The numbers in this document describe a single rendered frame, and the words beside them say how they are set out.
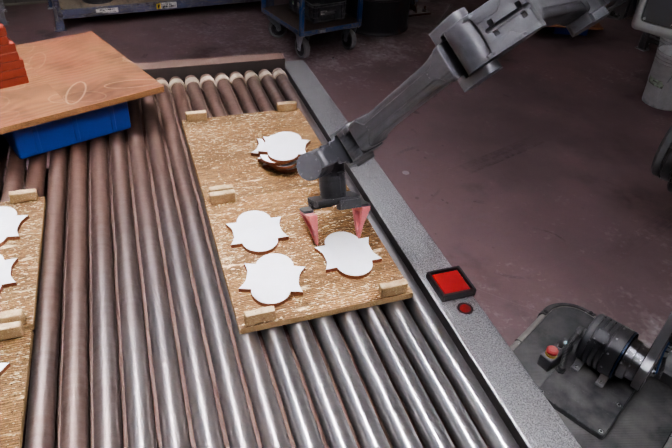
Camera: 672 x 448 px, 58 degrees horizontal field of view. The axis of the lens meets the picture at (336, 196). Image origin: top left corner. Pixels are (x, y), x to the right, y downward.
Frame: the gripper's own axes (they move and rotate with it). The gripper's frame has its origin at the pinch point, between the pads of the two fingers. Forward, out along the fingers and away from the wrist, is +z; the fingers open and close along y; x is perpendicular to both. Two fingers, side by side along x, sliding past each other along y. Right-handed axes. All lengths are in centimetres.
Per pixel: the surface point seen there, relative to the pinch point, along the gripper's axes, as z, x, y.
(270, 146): -18.4, 29.2, -6.3
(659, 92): -5, 201, 303
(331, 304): 8.7, -15.4, -7.4
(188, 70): -41, 89, -18
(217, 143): -20, 44, -18
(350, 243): 1.3, -2.3, 2.1
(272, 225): -3.2, 7.2, -12.5
